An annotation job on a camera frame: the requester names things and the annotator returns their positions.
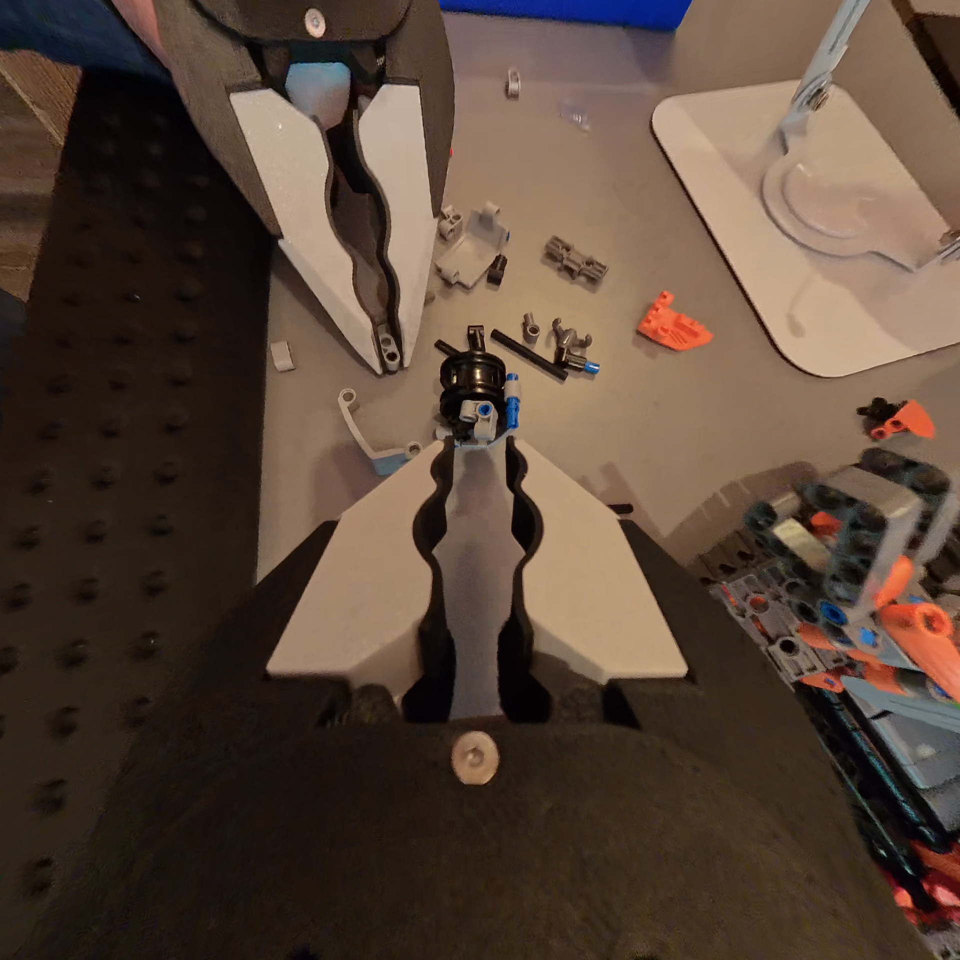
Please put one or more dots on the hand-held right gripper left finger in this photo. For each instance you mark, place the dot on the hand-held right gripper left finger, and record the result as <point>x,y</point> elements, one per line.
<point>352,600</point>

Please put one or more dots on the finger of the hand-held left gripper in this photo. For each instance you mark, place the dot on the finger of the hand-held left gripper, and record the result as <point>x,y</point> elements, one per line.
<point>405,187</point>
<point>292,187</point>

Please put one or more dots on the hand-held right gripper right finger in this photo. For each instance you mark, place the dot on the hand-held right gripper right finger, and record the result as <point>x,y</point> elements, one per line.
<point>600,600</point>

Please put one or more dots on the grey double connector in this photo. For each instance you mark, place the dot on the grey double connector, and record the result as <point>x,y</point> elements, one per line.
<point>450,223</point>

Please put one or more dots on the white curved panel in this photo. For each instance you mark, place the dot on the white curved panel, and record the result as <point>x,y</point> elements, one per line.
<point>391,459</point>

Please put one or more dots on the grey two-hole connector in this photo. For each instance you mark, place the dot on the grey two-hole connector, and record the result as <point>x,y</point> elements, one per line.
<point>388,345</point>

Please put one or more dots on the person's left forearm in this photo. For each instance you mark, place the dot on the person's left forearm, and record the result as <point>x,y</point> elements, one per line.
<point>60,26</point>

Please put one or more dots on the flat grey panel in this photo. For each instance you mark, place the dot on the flat grey panel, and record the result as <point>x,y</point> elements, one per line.
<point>472,255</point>

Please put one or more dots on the black pin connector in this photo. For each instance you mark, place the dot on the black pin connector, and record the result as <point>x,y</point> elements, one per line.
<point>496,271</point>

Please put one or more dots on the small grey liftarm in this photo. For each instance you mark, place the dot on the small grey liftarm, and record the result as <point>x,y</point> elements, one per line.
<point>512,85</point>

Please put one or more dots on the small white block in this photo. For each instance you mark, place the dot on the small white block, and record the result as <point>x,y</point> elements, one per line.
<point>282,357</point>

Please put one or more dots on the clear plastic scrap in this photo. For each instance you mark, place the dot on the clear plastic scrap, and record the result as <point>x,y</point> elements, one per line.
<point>574,116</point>

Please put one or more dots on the grey H-shaped connector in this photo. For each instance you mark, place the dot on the grey H-shaped connector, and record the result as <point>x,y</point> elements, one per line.
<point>576,262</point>

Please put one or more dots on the small grey pin connector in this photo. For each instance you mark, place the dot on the small grey pin connector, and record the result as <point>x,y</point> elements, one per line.
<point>531,328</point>

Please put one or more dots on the blue plastic bin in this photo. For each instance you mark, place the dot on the blue plastic bin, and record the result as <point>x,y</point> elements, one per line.
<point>562,9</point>

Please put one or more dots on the orange wedge brick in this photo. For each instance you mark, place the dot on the orange wedge brick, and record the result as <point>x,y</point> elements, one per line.
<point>675,326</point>

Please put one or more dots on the grey orange tracked toy robot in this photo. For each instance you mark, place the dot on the grey orange tracked toy robot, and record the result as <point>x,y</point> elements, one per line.
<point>870,491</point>

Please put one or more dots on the white book stand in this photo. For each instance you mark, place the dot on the white book stand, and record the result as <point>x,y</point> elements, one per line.
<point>720,225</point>

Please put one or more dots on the small orange fin piece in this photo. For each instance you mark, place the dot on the small orange fin piece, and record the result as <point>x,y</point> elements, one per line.
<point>911,420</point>

